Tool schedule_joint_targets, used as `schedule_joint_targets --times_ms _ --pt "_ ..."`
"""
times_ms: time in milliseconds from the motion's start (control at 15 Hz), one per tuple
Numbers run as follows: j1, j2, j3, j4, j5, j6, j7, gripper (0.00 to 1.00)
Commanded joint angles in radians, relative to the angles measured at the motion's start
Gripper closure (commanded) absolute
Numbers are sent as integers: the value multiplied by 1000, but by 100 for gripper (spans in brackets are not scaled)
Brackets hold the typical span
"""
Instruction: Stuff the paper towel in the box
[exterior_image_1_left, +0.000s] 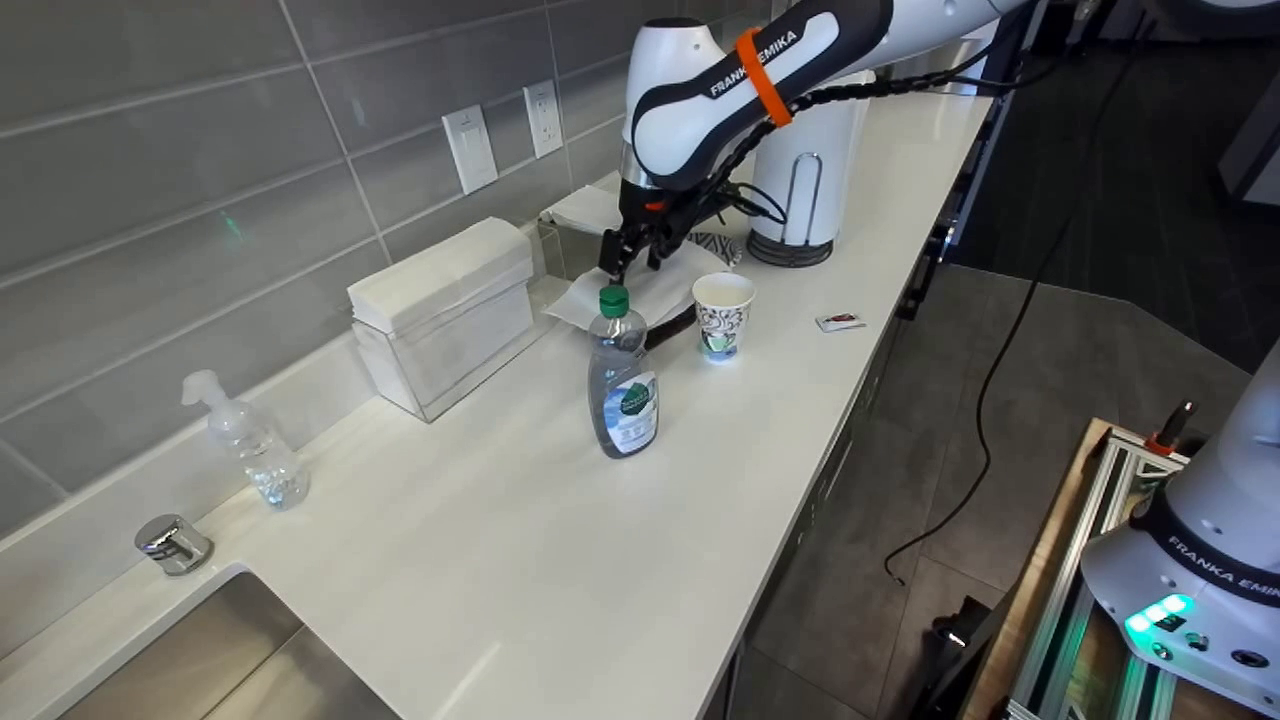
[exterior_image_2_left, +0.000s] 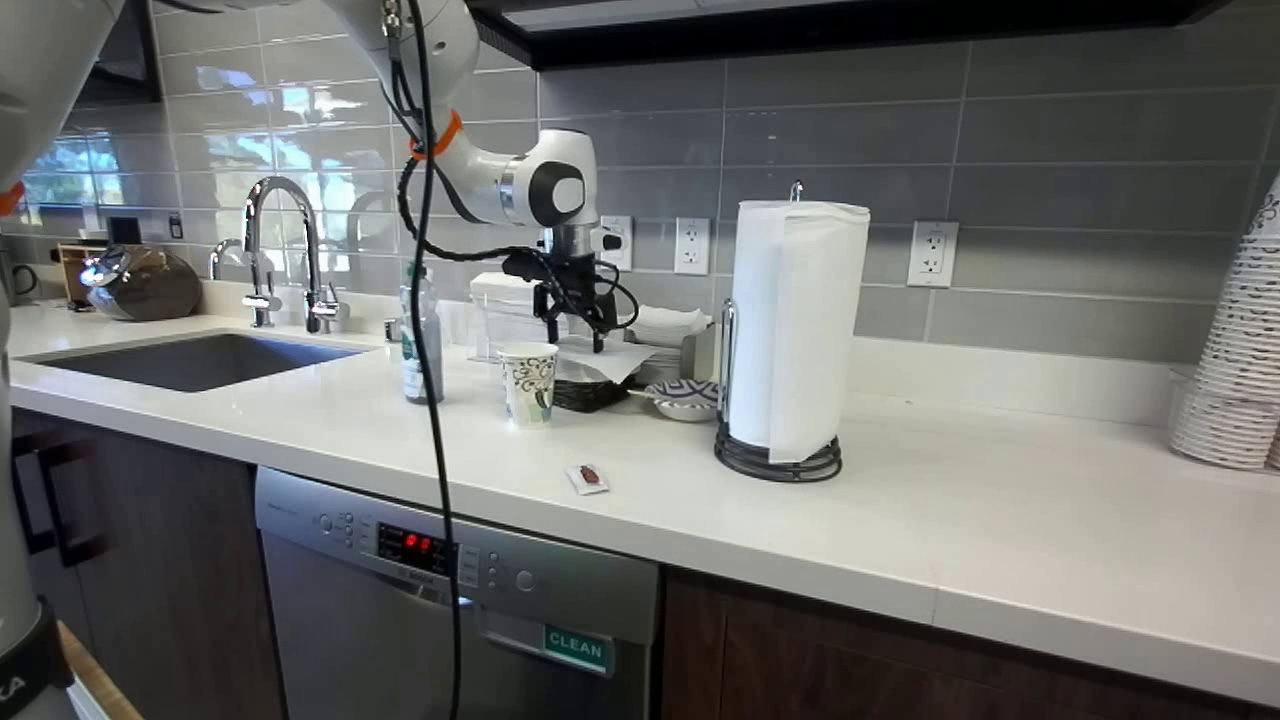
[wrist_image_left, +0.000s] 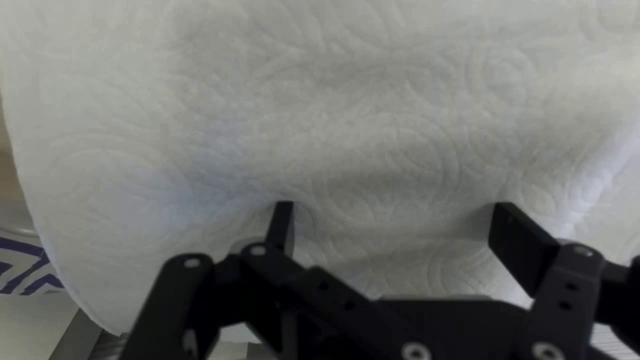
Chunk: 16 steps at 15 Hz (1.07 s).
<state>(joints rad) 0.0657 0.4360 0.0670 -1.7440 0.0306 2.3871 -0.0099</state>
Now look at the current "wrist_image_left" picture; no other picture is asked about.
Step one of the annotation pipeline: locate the small patterned bowl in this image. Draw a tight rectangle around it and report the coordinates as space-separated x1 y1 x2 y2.
0 228 68 297

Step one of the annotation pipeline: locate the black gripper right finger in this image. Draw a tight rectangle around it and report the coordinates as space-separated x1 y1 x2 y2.
489 199 640 360

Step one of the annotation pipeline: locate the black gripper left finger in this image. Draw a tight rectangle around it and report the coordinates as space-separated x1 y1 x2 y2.
118 198 403 360

